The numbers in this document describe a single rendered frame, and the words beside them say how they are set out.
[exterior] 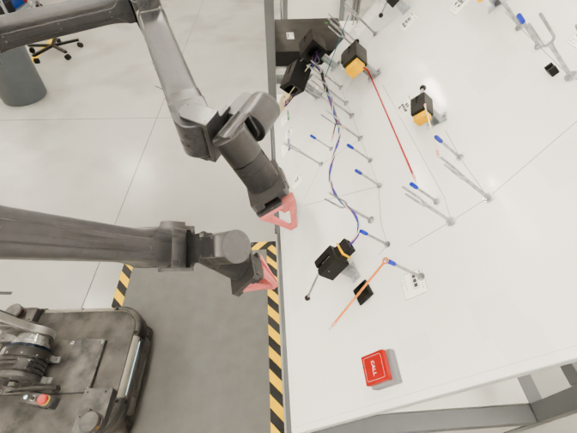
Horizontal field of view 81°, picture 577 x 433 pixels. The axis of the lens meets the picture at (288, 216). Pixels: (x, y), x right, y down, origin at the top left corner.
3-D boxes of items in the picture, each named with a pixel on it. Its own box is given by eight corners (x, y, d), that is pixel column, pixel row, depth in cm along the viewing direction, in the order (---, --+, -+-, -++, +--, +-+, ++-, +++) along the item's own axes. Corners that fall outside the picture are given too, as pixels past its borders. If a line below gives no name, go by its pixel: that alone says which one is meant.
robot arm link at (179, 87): (143, 38, 78) (124, -16, 68) (169, 33, 79) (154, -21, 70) (190, 170, 56) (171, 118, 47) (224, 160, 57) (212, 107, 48)
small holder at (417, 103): (445, 92, 75) (426, 73, 71) (447, 124, 71) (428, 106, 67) (426, 102, 78) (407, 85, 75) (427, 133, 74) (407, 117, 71)
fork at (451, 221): (458, 222, 60) (409, 191, 53) (448, 228, 61) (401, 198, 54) (453, 215, 62) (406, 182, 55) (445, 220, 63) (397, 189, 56)
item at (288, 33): (271, 68, 142) (270, 51, 137) (269, 33, 165) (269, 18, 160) (349, 65, 143) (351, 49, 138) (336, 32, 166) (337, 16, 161)
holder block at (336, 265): (326, 267, 77) (313, 261, 75) (343, 250, 74) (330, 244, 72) (332, 281, 73) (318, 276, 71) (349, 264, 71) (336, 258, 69)
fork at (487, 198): (495, 198, 57) (450, 161, 49) (485, 204, 58) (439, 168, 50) (490, 191, 58) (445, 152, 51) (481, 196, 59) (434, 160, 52)
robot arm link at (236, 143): (202, 142, 50) (227, 137, 47) (225, 112, 54) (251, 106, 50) (227, 174, 55) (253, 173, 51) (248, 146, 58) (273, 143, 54)
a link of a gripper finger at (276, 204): (303, 204, 64) (280, 167, 59) (313, 226, 59) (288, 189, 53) (272, 221, 65) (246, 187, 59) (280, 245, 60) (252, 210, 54)
